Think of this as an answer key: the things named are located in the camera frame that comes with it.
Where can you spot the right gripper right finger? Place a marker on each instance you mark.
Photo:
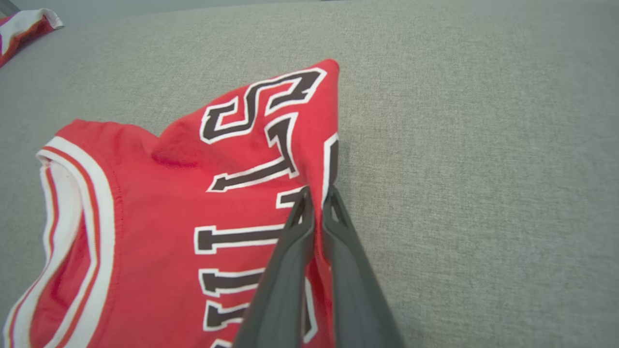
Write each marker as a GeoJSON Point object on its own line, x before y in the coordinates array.
{"type": "Point", "coordinates": [358, 299]}

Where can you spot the red shorts white band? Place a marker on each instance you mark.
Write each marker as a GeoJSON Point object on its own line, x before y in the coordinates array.
{"type": "Point", "coordinates": [24, 31]}

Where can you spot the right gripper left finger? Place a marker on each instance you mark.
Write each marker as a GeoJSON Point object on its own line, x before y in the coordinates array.
{"type": "Point", "coordinates": [280, 299]}

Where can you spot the red basketball jersey black letters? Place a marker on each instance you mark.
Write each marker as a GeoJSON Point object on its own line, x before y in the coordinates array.
{"type": "Point", "coordinates": [159, 217]}

